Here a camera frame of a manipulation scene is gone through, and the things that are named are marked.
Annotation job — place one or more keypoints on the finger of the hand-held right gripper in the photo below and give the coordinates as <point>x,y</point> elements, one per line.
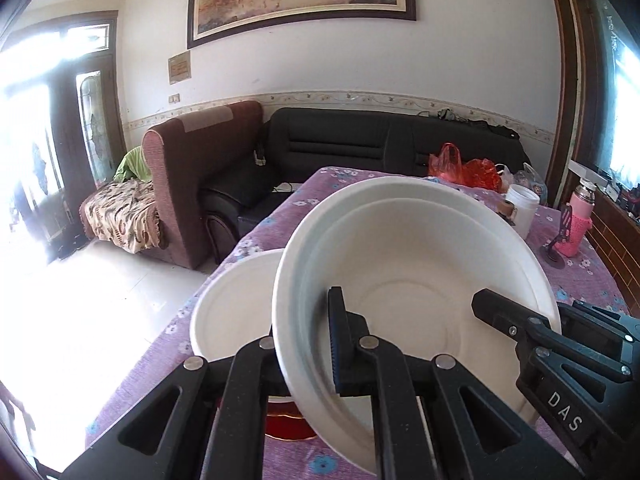
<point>505,317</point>

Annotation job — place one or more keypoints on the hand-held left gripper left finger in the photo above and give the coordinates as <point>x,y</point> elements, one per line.
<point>235,410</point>

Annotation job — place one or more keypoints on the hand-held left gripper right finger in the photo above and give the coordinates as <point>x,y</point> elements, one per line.
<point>340,350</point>

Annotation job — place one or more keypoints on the white foam bowl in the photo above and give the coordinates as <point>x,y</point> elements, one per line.
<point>425,270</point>

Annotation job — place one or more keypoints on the cream round plate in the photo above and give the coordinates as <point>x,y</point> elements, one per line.
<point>230,310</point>

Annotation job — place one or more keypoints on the red container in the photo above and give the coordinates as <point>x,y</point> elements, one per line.
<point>285,420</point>

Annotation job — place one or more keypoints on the purple floral tablecloth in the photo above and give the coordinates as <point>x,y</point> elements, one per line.
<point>575,280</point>

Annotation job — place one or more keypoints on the black metal stand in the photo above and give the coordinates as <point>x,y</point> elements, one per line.
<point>562,230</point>

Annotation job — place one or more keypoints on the white plastic jar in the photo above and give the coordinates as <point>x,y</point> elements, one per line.
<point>525,210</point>

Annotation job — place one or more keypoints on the pink covered bottle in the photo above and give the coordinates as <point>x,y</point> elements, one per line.
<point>577,225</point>

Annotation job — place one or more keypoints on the clear plastic bag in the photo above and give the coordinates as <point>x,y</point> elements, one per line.
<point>530,177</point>

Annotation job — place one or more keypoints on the red plastic bag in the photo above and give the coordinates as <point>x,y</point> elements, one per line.
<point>465,170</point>

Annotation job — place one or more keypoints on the black bag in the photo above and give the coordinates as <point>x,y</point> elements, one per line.
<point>495,129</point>

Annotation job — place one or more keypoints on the black sofa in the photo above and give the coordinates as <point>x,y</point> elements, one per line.
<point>325,145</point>

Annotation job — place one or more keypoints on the patterned blanket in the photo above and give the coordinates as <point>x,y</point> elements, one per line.
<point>120,215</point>

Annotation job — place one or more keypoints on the brown armchair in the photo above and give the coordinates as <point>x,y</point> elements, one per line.
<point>175,185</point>

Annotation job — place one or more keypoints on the flat screen television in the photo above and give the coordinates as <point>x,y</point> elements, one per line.
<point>620,110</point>

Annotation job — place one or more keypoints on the green cloth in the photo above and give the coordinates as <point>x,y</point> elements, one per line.
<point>132,165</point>

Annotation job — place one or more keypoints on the glass entrance door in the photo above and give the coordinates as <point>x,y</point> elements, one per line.
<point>95,110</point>

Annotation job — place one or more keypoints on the wooden door frame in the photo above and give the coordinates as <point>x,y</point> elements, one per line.
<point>570,85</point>

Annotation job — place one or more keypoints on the small wall plaque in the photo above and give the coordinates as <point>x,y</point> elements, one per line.
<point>180,67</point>

